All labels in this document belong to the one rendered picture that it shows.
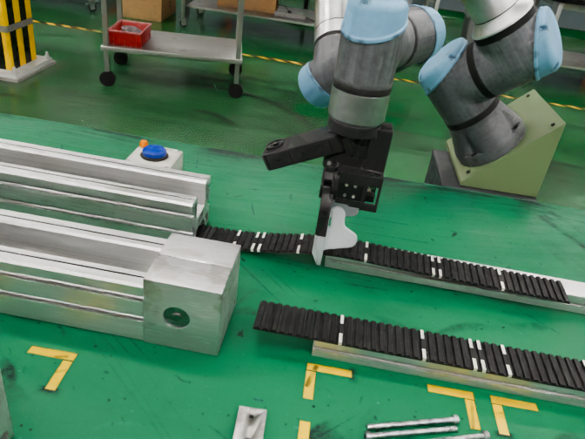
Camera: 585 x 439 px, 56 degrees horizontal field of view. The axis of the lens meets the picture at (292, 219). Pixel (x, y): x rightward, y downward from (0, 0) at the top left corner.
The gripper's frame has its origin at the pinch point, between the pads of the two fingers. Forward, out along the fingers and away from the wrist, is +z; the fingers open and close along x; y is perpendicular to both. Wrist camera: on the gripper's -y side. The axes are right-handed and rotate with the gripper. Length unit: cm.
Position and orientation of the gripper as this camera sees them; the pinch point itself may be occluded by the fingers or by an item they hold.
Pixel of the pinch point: (317, 241)
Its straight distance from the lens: 82.5
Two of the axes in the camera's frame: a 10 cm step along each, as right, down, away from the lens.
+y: 9.8, 1.7, -0.5
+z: -1.3, 8.5, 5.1
